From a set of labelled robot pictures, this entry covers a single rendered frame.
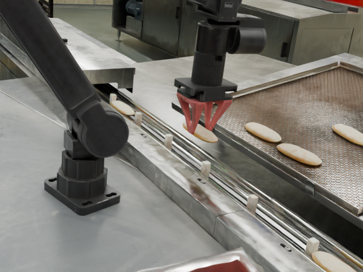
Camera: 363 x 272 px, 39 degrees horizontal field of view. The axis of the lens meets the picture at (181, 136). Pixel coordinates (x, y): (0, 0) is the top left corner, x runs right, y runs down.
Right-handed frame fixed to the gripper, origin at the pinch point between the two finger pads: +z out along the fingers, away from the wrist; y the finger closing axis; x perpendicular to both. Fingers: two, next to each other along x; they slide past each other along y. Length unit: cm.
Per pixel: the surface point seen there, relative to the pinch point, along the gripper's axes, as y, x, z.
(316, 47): 227, 181, 31
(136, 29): 214, 432, 70
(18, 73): -9, 93, 15
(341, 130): 27.9, -10.0, -0.4
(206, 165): -0.2, -3.8, 6.1
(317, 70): 50, 19, -4
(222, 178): 1.8, -6.8, 7.7
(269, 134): 15.2, -2.9, 1.8
